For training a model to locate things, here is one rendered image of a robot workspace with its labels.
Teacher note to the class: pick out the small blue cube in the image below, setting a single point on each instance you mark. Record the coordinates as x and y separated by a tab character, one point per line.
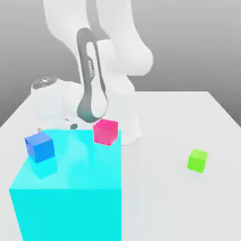
41	148

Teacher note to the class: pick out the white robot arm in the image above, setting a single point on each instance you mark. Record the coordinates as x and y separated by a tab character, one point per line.
122	56

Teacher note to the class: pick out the small green cube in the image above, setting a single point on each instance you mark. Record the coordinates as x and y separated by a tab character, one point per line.
196	162

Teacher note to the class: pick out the small pink cube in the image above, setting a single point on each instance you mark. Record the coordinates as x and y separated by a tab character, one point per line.
105	132

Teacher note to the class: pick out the large cyan box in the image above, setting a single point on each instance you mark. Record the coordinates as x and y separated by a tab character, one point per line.
71	207

